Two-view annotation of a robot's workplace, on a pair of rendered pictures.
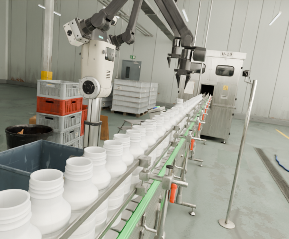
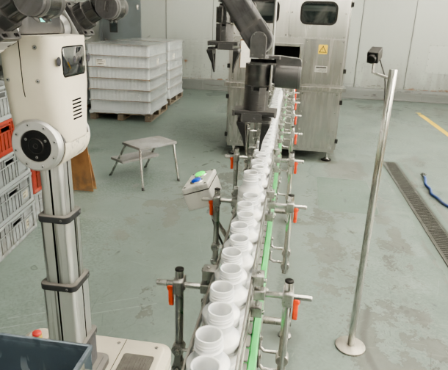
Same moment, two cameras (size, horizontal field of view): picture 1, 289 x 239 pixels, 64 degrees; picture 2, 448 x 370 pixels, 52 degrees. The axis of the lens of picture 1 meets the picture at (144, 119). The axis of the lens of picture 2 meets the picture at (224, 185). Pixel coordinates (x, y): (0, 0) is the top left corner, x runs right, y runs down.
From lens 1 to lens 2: 0.33 m
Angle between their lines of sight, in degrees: 12
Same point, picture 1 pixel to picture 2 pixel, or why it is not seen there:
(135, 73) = (131, 20)
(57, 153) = not seen: outside the picture
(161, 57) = not seen: outside the picture
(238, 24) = not seen: outside the picture
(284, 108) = (432, 69)
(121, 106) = (112, 102)
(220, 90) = (313, 55)
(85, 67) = (20, 100)
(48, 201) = not seen: outside the picture
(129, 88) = (123, 62)
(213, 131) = (305, 140)
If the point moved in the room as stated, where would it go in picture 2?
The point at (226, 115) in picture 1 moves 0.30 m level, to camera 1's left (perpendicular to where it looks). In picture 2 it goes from (328, 106) to (303, 105)
